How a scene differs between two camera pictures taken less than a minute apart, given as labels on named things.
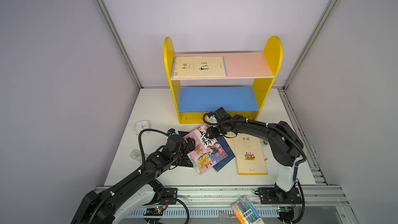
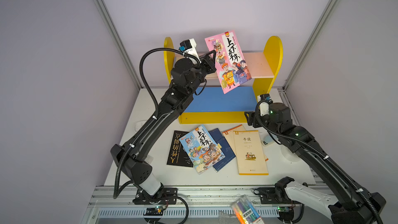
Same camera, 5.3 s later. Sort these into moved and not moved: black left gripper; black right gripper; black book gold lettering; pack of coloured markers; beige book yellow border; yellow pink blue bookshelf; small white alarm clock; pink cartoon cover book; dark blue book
Moved: black right gripper; black left gripper; pink cartoon cover book
Not moved: pack of coloured markers; small white alarm clock; yellow pink blue bookshelf; black book gold lettering; dark blue book; beige book yellow border
